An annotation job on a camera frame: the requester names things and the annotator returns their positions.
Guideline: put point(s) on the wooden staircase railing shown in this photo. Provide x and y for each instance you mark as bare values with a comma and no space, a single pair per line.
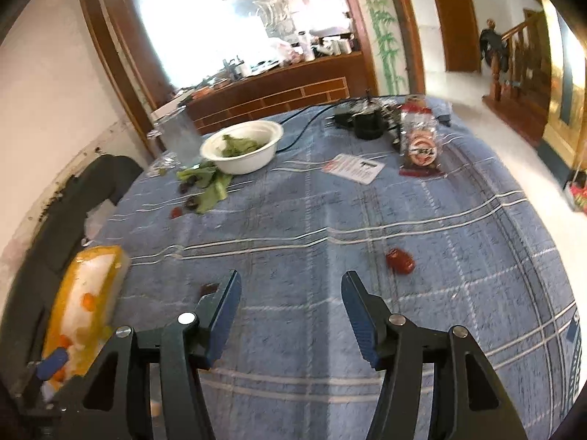
520,97

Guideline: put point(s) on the small pale chunk front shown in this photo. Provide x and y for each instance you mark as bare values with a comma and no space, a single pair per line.
155,408

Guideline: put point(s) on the wooden sideboard counter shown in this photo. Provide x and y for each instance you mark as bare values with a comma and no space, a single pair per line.
288,88

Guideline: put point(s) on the black charger with cables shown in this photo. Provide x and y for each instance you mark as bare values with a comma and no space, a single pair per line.
370,118

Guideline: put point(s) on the clear snack jar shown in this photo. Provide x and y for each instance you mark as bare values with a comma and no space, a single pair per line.
420,145

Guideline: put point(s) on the brown wooden door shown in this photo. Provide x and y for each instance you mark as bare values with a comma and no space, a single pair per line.
459,29

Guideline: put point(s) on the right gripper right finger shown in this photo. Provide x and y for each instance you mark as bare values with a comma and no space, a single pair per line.
469,400

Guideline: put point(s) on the blue plaid tablecloth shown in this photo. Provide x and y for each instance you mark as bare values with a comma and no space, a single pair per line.
292,368

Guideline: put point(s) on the dark jacket on newel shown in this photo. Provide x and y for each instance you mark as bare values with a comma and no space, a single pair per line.
492,44

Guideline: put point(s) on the yellow-rimmed white foam tray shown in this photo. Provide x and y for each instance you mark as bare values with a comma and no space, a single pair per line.
81,316

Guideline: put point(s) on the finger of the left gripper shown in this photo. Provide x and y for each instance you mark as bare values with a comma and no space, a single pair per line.
47,368

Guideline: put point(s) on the dark passion fruit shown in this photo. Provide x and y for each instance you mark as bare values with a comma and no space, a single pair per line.
208,288

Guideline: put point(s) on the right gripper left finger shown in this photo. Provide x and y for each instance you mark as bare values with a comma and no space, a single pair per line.
112,400

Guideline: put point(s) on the white bowl with greens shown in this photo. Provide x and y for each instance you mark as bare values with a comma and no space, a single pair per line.
243,148

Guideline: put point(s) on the plastic bags on sofa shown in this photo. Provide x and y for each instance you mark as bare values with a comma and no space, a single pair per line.
95,219

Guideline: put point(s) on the white paper card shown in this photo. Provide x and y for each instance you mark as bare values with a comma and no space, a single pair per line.
352,168

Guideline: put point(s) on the green leafy vegetable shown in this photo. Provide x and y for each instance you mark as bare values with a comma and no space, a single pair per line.
211,182

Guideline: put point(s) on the red date on cloth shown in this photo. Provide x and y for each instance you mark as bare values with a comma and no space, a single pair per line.
400,261

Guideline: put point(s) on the large orange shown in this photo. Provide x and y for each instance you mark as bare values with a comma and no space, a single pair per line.
88,302

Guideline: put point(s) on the dark plum under leaf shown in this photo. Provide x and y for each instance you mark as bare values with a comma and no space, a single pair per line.
185,187

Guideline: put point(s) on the small red date by greens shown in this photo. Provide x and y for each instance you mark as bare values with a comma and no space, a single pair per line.
176,212

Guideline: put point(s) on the black sofa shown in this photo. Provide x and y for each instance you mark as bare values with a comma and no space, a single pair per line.
28,308

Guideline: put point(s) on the dark plum by greens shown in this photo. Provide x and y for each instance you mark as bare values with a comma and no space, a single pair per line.
192,203

